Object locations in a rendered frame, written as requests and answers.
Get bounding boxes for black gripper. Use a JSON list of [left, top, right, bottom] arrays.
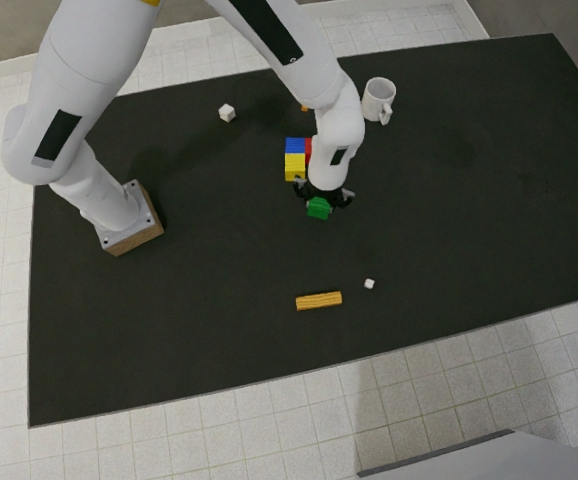
[[292, 175, 355, 213]]

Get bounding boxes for white mug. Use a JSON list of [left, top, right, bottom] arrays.
[[361, 77, 396, 125]]

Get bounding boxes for blue cube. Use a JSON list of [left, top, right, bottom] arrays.
[[285, 138, 305, 154]]

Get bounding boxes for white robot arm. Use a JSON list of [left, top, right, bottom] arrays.
[[0, 0, 365, 231]]

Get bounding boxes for green cube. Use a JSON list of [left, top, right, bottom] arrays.
[[307, 196, 331, 220]]

